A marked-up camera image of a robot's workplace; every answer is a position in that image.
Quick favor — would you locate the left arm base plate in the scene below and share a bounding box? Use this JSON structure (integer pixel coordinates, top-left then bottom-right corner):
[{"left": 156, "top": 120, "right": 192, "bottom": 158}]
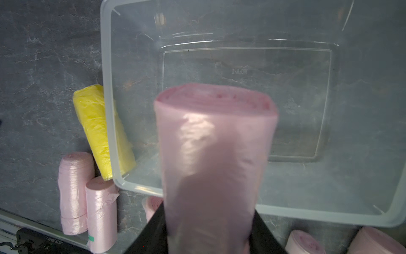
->
[{"left": 1, "top": 228, "right": 91, "bottom": 254}]

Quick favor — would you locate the pink roll with green sticker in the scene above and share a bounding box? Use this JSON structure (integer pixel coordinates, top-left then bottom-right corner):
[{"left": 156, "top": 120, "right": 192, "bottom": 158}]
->
[{"left": 86, "top": 176, "right": 119, "bottom": 254}]

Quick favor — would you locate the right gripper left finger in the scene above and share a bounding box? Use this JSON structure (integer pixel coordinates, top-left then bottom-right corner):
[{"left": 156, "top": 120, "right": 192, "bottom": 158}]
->
[{"left": 124, "top": 203, "right": 168, "bottom": 254}]

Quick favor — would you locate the clear plastic storage box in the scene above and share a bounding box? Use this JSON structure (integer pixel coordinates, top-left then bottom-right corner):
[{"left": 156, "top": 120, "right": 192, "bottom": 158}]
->
[{"left": 100, "top": 1, "right": 406, "bottom": 227}]

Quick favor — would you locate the yellow trash bag roll left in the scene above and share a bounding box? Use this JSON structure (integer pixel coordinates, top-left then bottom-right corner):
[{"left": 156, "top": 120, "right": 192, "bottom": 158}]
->
[{"left": 73, "top": 84, "right": 136, "bottom": 181}]

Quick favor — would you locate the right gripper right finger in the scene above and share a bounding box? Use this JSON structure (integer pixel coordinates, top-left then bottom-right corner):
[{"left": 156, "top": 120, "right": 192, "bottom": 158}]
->
[{"left": 248, "top": 211, "right": 287, "bottom": 254}]

